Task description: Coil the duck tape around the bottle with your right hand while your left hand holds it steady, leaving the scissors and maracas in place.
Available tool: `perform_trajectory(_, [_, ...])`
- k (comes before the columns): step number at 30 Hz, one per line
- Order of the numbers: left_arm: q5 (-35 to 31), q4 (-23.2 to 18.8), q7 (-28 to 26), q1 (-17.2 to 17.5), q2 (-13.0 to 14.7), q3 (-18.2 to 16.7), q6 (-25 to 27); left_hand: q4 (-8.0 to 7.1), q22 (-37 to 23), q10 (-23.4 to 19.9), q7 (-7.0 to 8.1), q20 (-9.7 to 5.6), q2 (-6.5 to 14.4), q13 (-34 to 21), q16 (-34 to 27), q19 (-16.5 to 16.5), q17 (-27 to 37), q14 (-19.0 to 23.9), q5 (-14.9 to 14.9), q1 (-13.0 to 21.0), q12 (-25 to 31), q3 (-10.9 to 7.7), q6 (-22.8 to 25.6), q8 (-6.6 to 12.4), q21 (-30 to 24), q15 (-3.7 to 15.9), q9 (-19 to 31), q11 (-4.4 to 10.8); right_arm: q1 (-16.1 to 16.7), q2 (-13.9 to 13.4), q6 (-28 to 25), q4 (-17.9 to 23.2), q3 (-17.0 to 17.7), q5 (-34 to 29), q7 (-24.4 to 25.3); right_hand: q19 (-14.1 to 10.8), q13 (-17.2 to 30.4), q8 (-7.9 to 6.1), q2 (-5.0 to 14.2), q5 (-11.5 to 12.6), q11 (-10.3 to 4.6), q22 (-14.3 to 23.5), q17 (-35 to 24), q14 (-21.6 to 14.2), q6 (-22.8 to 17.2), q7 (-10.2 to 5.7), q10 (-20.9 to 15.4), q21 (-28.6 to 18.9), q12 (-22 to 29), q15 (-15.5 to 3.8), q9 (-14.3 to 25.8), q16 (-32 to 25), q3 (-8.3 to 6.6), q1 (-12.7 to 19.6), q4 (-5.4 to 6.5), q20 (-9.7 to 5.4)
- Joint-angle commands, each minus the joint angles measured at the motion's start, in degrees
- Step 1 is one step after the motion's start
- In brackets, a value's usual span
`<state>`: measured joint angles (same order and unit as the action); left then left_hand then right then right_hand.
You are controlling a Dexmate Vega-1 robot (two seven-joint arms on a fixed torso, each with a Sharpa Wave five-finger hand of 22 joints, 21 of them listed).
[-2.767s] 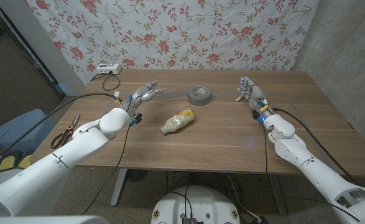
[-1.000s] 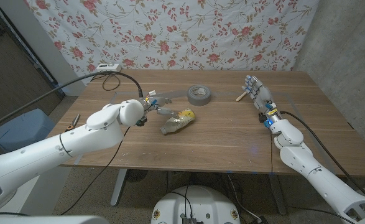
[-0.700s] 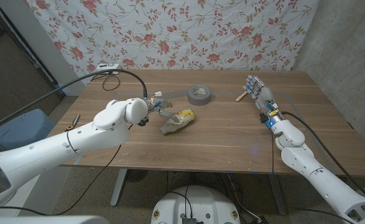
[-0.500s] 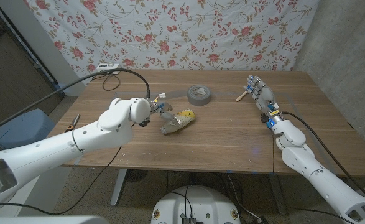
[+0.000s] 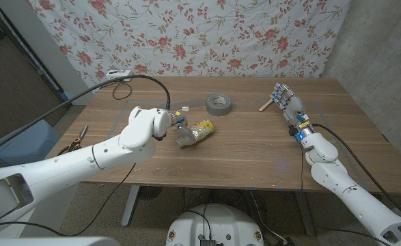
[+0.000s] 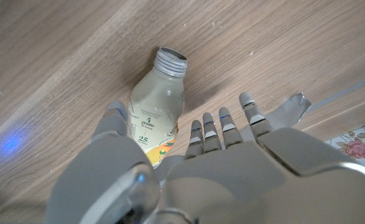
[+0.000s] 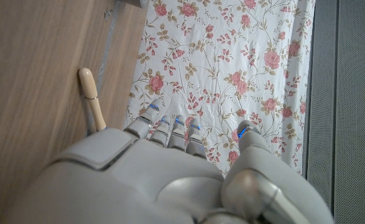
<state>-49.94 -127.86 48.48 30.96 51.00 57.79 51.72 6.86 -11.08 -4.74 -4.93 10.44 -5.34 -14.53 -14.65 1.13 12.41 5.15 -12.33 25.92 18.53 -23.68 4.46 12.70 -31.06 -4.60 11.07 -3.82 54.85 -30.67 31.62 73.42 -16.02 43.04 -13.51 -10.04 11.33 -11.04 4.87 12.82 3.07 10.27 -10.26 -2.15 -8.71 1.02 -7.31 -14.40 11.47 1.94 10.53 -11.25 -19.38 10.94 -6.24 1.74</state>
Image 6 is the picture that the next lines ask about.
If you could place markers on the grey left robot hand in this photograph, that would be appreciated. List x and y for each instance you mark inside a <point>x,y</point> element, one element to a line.
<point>232,186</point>

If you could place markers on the plastic drink bottle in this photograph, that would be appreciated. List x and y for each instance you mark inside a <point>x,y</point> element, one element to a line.
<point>157,105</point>

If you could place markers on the floral backdrop cloth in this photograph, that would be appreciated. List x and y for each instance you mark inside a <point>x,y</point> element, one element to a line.
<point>356,149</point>

